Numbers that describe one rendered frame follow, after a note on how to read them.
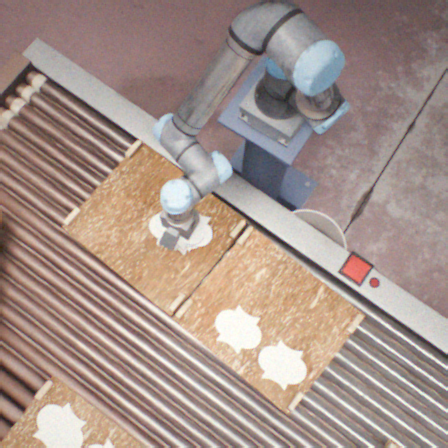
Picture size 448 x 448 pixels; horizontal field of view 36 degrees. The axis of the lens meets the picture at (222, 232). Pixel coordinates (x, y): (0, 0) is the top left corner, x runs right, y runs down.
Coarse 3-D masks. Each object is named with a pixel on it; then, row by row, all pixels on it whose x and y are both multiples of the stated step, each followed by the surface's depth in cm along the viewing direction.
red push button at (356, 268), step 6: (354, 258) 195; (348, 264) 194; (354, 264) 194; (360, 264) 194; (366, 264) 194; (342, 270) 194; (348, 270) 194; (354, 270) 194; (360, 270) 194; (366, 270) 194; (354, 276) 193; (360, 276) 193
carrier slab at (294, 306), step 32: (224, 256) 194; (256, 256) 194; (288, 256) 194; (224, 288) 191; (256, 288) 191; (288, 288) 191; (320, 288) 191; (192, 320) 189; (288, 320) 189; (320, 320) 189; (352, 320) 189; (224, 352) 186; (256, 352) 187; (320, 352) 187; (256, 384) 184; (288, 384) 185
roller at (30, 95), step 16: (32, 96) 207; (48, 112) 206; (64, 112) 207; (80, 128) 205; (96, 144) 204; (112, 160) 204; (368, 336) 190; (384, 336) 191; (384, 352) 190; (400, 352) 189; (416, 368) 188; (432, 384) 187
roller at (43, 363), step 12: (0, 324) 190; (0, 336) 189; (12, 336) 189; (12, 348) 189; (24, 348) 188; (36, 348) 189; (36, 360) 187; (48, 360) 187; (48, 372) 186; (60, 372) 186; (72, 384) 185; (84, 396) 184; (96, 396) 185; (96, 408) 184; (108, 408) 184; (120, 420) 183; (132, 432) 182; (144, 432) 183; (144, 444) 182; (156, 444) 182
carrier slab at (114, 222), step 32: (128, 160) 201; (160, 160) 201; (96, 192) 198; (128, 192) 198; (160, 192) 198; (96, 224) 195; (128, 224) 195; (224, 224) 196; (96, 256) 194; (128, 256) 193; (160, 256) 193; (192, 256) 193; (160, 288) 191; (192, 288) 191
